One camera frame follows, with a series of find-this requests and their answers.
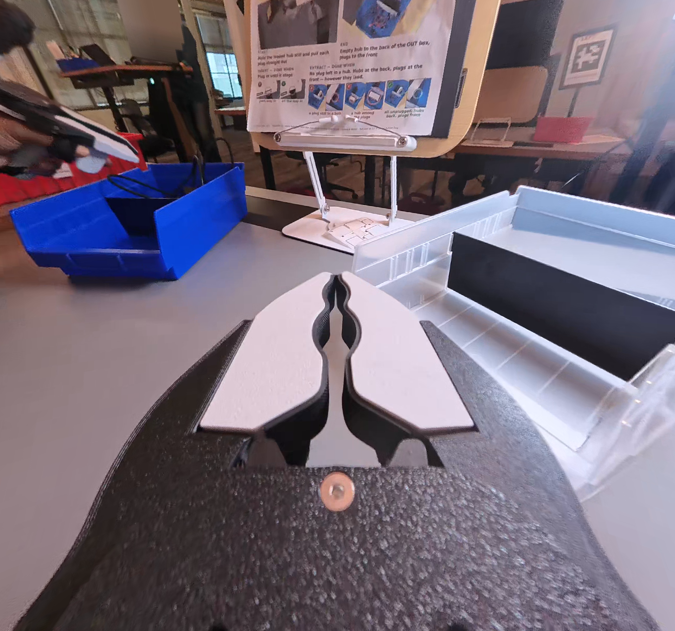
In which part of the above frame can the clear plastic bin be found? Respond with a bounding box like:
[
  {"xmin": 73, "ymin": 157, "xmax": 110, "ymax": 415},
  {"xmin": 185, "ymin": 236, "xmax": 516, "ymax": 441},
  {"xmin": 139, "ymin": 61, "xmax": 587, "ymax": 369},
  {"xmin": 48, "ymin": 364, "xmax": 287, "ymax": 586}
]
[{"xmin": 352, "ymin": 185, "xmax": 675, "ymax": 502}]

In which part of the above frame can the person's left hand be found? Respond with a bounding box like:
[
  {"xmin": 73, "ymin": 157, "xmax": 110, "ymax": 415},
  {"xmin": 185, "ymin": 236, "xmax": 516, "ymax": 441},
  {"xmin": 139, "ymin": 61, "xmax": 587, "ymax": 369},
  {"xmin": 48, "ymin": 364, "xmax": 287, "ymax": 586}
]
[{"xmin": 0, "ymin": 114, "xmax": 80, "ymax": 178}]

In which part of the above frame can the blue plastic bin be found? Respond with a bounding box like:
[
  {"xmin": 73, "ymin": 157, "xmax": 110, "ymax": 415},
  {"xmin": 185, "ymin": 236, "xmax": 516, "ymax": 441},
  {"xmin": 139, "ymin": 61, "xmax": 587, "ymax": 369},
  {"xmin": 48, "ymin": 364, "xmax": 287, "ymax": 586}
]
[{"xmin": 9, "ymin": 162, "xmax": 248, "ymax": 279}]

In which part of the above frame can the black office chair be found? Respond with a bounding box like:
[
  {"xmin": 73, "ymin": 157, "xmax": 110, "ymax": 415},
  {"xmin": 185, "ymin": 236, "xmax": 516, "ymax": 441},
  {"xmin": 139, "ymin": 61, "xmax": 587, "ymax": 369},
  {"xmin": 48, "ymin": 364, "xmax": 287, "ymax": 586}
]
[{"xmin": 118, "ymin": 99, "xmax": 175, "ymax": 160}]

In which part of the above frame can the black flat box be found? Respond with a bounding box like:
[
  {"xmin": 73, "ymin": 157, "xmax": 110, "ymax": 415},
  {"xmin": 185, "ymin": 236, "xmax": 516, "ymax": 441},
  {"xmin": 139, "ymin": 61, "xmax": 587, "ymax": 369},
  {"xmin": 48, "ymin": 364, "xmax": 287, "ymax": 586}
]
[{"xmin": 447, "ymin": 230, "xmax": 675, "ymax": 381}]

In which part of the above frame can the black bin divider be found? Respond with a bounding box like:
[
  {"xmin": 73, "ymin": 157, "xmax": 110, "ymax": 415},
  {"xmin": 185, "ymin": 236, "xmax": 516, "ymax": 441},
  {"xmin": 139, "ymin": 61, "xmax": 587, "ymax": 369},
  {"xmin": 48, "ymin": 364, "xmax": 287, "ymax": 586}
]
[{"xmin": 105, "ymin": 196, "xmax": 182, "ymax": 239}]

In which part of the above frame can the black framed tag sign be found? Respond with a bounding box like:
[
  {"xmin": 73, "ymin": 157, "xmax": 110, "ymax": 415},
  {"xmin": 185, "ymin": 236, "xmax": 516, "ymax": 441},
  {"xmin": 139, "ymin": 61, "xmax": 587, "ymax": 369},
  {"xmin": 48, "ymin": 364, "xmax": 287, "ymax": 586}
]
[{"xmin": 558, "ymin": 24, "xmax": 619, "ymax": 117}]

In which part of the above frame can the white paper sign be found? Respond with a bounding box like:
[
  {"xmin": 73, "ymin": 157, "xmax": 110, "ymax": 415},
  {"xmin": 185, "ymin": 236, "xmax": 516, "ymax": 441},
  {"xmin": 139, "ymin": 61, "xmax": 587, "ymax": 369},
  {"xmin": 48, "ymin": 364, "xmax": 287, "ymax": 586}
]
[{"xmin": 247, "ymin": 0, "xmax": 465, "ymax": 136}]

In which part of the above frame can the red storage bin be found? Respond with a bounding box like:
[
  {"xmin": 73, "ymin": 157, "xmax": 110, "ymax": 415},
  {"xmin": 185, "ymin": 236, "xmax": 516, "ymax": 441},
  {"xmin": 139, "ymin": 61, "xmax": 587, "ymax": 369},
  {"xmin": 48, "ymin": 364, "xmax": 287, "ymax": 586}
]
[{"xmin": 0, "ymin": 133, "xmax": 146, "ymax": 205}]

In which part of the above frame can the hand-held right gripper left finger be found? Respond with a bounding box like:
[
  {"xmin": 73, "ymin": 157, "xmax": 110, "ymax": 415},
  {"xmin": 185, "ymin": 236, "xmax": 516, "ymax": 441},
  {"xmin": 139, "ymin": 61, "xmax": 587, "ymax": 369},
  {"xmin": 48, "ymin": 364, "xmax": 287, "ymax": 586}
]
[{"xmin": 199, "ymin": 274, "xmax": 336, "ymax": 437}]

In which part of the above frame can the black rubber power cable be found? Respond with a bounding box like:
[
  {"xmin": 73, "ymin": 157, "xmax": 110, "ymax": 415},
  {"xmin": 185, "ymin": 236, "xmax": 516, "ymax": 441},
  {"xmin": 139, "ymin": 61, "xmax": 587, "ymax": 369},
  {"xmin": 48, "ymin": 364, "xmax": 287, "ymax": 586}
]
[{"xmin": 108, "ymin": 173, "xmax": 182, "ymax": 199}]

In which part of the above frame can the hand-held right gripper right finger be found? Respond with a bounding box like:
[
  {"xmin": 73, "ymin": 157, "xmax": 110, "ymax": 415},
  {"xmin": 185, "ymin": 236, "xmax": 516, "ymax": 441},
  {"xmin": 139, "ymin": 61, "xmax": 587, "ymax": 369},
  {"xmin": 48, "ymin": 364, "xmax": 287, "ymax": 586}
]
[{"xmin": 337, "ymin": 271, "xmax": 475, "ymax": 439}]

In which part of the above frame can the wooden top standing desk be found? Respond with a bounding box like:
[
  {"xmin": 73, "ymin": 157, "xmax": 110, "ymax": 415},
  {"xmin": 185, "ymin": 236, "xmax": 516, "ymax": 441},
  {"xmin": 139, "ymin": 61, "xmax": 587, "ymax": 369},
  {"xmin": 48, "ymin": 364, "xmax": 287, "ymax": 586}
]
[{"xmin": 59, "ymin": 64, "xmax": 193, "ymax": 133}]

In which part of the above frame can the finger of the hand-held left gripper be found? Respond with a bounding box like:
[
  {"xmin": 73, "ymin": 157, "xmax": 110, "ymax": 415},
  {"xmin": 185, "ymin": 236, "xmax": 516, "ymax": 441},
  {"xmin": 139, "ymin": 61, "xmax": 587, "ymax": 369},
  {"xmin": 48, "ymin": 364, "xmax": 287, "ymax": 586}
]
[
  {"xmin": 0, "ymin": 80, "xmax": 141, "ymax": 164},
  {"xmin": 76, "ymin": 147, "xmax": 110, "ymax": 174}
]

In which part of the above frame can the black panel board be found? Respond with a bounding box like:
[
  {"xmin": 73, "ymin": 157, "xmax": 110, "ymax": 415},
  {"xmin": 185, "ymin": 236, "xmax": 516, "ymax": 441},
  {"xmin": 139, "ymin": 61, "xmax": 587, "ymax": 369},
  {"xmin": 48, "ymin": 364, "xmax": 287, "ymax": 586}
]
[{"xmin": 485, "ymin": 0, "xmax": 566, "ymax": 70}]

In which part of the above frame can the light wooden sign board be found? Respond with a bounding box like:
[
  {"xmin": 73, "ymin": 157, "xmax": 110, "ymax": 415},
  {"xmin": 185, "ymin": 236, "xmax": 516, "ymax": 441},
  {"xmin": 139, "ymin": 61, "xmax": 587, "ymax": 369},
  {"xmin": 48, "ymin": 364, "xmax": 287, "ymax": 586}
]
[{"xmin": 248, "ymin": 0, "xmax": 512, "ymax": 158}]

